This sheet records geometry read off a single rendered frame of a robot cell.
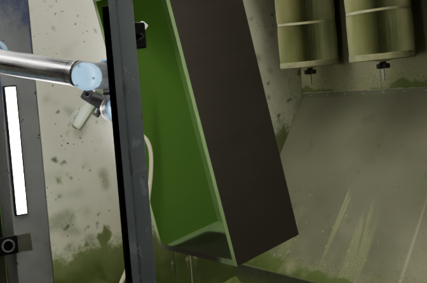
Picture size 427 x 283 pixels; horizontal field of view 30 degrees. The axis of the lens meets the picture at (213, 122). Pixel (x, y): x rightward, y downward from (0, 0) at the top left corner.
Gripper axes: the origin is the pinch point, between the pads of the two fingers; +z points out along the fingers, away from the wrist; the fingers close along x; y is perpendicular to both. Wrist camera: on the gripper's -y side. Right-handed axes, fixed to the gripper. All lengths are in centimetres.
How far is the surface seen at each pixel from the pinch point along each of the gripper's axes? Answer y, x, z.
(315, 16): 86, 110, 93
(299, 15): 78, 106, 95
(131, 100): -8, -2, -105
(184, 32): 12.4, 41.2, -5.7
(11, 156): -11, -37, 88
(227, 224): 69, -13, -1
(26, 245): 19, -71, 90
